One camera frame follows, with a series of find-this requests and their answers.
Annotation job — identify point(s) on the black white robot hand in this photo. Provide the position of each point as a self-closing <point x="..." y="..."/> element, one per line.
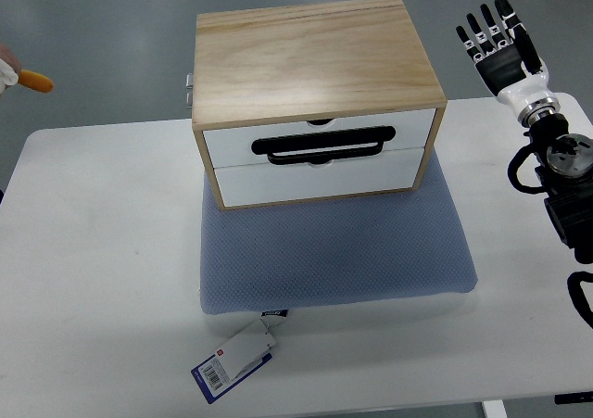
<point x="506" y="59"/>

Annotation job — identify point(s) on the white gloved human hand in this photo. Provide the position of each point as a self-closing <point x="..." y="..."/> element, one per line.
<point x="10" y="68"/>

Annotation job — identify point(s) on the black drawer handle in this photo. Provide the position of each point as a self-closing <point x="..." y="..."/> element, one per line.
<point x="321" y="148"/>

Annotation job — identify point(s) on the white drawer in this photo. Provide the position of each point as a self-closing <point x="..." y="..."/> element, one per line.
<point x="232" y="147"/>
<point x="266" y="183"/>

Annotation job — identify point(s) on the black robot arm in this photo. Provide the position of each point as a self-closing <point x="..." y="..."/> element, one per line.
<point x="565" y="174"/>

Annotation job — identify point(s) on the wooden drawer cabinet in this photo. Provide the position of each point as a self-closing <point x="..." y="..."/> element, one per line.
<point x="313" y="63"/>

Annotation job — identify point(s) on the orange object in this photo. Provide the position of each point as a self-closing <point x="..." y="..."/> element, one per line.
<point x="35" y="81"/>

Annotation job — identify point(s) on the metal clamp behind cabinet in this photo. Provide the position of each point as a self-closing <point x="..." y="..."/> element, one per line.
<point x="189" y="85"/>

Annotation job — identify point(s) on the blue mesh cushion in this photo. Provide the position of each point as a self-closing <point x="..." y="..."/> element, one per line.
<point x="347" y="250"/>

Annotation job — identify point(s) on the white table leg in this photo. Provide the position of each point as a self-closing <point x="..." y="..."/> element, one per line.
<point x="494" y="409"/>

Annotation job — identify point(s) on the white blue product tag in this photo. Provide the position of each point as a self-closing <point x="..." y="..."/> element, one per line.
<point x="234" y="361"/>

